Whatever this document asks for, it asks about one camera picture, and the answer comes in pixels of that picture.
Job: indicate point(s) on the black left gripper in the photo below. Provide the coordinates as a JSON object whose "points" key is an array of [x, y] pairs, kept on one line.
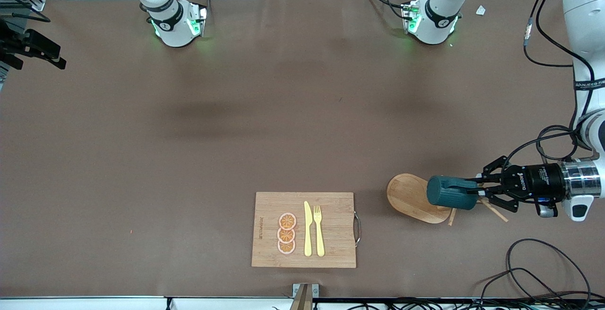
{"points": [[536, 182]]}

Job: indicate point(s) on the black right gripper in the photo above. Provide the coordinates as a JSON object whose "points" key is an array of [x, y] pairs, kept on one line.
{"points": [[33, 46]]}

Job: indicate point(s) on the dark teal cup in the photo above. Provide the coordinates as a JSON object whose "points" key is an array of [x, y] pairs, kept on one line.
{"points": [[449, 194]]}

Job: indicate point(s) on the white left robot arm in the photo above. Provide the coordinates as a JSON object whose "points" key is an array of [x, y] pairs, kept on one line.
{"points": [[586, 17]]}

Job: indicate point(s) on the wooden mug tree rack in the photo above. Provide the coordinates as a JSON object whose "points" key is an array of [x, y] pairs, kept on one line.
{"points": [[406, 196]]}

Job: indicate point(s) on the wooden cutting board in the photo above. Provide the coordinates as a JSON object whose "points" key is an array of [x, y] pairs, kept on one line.
{"points": [[331, 229]]}

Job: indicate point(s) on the white paper scrap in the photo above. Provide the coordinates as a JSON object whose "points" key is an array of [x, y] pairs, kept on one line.
{"points": [[480, 10]]}

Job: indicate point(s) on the yellow plastic fork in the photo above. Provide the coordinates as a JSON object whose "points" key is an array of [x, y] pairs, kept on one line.
{"points": [[319, 239]]}

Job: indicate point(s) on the yellow plastic knife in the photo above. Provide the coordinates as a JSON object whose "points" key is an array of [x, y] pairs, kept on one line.
{"points": [[307, 234]]}

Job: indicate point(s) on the orange slice toy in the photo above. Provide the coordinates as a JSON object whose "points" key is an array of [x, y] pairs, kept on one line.
{"points": [[287, 221]]}

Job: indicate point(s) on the brown table cover sheet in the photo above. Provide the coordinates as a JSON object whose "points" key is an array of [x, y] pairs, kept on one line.
{"points": [[236, 111]]}

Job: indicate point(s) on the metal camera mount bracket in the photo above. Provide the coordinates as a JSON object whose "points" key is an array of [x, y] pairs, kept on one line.
{"points": [[305, 293]]}

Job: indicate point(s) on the white table edge rail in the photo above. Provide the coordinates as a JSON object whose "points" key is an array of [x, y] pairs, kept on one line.
{"points": [[94, 304]]}

